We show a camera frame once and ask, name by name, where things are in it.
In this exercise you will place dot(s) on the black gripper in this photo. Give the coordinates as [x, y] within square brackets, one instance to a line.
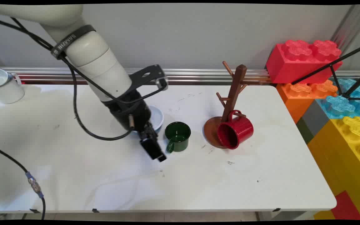
[130, 109]

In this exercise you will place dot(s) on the red mug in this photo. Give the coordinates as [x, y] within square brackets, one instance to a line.
[241, 129]

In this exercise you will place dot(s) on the white and blue bowl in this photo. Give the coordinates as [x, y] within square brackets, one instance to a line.
[157, 118]

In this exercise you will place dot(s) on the dark green mug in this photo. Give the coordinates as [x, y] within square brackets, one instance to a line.
[178, 137]

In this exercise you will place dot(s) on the brown wooden mug tree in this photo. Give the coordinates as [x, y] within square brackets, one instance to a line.
[234, 90]

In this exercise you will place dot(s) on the orange giant building block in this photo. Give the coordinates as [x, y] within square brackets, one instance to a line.
[295, 100]

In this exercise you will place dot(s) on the dark green building block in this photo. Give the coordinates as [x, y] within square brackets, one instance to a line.
[304, 131]

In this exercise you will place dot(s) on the white enamel mug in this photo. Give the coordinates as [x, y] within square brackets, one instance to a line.
[6, 89]

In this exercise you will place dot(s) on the red giant building block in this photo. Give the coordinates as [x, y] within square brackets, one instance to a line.
[292, 64]

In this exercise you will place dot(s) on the grey giant building block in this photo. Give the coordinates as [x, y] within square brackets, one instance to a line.
[314, 117]

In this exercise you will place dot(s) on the blue giant building block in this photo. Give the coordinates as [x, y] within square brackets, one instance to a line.
[339, 106]

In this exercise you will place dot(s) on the yellow giant building block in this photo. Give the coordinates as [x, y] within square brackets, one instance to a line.
[342, 156]

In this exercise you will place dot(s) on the black tripod stand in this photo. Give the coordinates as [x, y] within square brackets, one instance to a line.
[334, 73]

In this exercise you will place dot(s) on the small red building block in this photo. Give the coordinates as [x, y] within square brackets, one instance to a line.
[347, 207]

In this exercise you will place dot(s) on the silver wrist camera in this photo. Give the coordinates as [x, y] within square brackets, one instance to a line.
[162, 83]

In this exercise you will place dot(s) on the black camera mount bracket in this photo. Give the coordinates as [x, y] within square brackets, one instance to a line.
[144, 75]

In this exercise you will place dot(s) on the aluminium rail profile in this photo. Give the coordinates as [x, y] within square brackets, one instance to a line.
[192, 75]

